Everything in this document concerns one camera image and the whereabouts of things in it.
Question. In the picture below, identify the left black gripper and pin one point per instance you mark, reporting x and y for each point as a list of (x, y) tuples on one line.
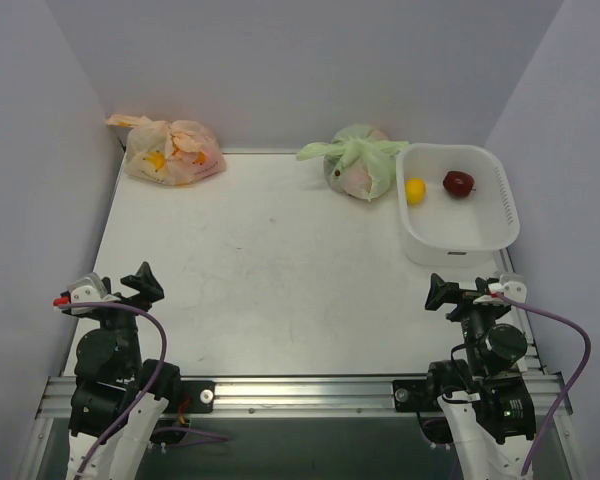
[(122, 301)]

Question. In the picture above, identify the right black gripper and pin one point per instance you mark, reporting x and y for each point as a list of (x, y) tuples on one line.
[(464, 301)]

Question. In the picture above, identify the orange plastic bag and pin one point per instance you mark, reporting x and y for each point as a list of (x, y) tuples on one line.
[(175, 153)]

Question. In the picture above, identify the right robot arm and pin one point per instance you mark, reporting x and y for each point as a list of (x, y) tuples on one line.
[(483, 396)]

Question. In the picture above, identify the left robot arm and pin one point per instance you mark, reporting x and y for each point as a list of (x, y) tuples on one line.
[(119, 396)]

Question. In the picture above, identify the green plastic bag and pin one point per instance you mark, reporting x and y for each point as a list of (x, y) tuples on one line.
[(359, 161)]

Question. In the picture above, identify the white plastic basket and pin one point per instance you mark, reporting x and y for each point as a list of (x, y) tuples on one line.
[(444, 231)]

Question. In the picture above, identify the yellow lemon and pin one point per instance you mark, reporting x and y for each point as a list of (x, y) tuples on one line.
[(415, 191)]

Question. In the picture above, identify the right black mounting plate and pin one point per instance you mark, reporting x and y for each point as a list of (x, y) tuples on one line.
[(411, 396)]

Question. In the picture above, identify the black mounting plate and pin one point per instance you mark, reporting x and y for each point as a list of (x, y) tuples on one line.
[(411, 396), (191, 397)]

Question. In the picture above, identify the dark red apple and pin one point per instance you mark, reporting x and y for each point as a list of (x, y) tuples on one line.
[(458, 184)]

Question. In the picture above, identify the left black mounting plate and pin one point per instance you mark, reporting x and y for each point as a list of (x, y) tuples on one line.
[(191, 397)]

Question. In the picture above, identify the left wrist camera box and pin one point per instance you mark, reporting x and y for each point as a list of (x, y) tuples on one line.
[(81, 294)]

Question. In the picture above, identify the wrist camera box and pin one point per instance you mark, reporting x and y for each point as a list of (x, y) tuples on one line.
[(507, 289), (81, 294)]

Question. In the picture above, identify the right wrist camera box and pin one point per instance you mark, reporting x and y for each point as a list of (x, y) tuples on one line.
[(507, 289)]

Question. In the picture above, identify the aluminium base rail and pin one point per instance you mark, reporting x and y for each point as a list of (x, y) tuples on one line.
[(298, 397)]

